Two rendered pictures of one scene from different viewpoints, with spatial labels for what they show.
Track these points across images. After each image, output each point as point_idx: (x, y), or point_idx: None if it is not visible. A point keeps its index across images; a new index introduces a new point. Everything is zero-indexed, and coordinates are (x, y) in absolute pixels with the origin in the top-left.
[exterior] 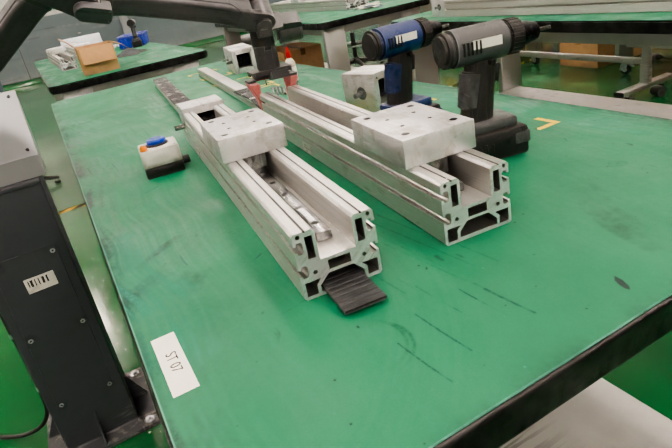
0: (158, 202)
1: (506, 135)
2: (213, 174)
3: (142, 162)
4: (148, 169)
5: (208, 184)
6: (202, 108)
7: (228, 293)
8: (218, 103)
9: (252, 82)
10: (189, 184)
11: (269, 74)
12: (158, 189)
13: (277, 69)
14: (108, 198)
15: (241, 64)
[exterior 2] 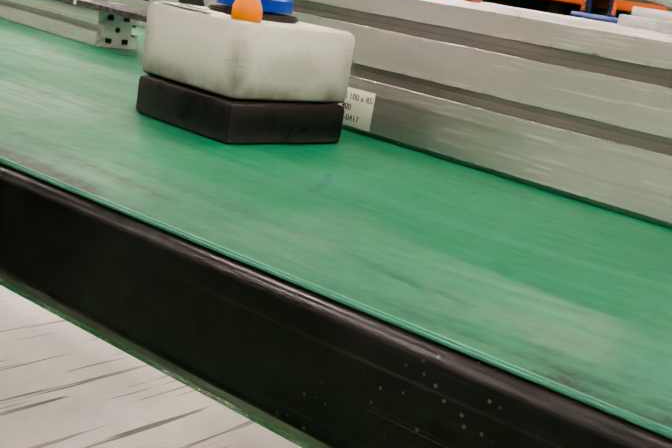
0: (487, 236)
1: None
2: (553, 180)
3: (233, 63)
4: (239, 100)
5: (584, 211)
6: None
7: None
8: None
9: None
10: (485, 195)
11: None
12: (360, 185)
13: None
14: (131, 170)
15: None
